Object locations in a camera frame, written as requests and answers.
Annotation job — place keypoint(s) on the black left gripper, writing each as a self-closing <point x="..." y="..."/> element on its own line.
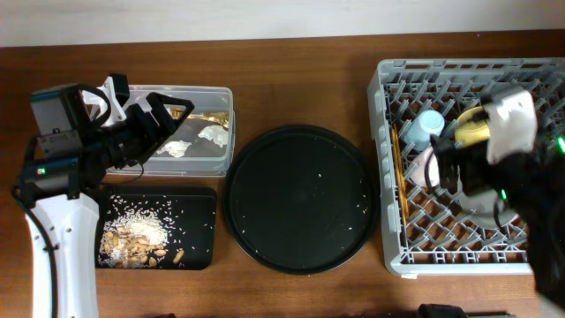
<point x="154" y="137"/>

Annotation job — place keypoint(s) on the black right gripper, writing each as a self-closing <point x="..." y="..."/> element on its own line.
<point x="475" y="168"/>

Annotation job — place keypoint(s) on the light grey round plate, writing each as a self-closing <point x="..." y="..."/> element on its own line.
<point x="481" y="208"/>

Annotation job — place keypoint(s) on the yellow bowl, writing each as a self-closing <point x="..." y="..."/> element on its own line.
<point x="468" y="132"/>

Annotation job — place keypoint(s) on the pink plastic cup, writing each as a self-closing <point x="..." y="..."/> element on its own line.
<point x="427" y="164"/>

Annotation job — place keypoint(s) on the light blue plastic cup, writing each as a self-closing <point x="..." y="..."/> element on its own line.
<point x="426" y="124"/>

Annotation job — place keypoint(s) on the gold snack wrapper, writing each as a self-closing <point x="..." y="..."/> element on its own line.
<point x="220" y="118"/>

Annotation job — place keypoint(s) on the wooden chopstick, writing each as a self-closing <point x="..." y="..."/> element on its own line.
<point x="402" y="172"/>
<point x="398" y="172"/>

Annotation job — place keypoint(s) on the nut and rice food scraps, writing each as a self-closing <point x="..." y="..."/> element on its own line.
<point x="137" y="238"/>

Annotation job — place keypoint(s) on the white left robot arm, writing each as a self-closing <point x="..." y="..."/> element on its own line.
<point x="83" y="132"/>

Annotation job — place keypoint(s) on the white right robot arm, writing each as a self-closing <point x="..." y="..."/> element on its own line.
<point x="531" y="184"/>

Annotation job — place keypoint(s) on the clear plastic waste bin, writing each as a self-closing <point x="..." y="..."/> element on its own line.
<point x="203" y="158"/>

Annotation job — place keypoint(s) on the grey dishwasher rack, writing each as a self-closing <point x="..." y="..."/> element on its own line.
<point x="430" y="235"/>

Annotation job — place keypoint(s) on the crumpled white tissue left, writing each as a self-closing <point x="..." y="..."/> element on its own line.
<point x="175" y="149"/>

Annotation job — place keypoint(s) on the crumpled white tissue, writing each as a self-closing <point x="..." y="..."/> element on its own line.
<point x="175" y="149"/>
<point x="215" y="133"/>

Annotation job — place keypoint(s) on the crumpled white tissue right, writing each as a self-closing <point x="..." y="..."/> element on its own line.
<point x="215" y="133"/>

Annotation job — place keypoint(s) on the black rectangular tray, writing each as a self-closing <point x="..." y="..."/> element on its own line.
<point x="194" y="221"/>

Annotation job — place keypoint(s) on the round black tray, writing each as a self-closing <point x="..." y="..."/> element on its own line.
<point x="301" y="200"/>

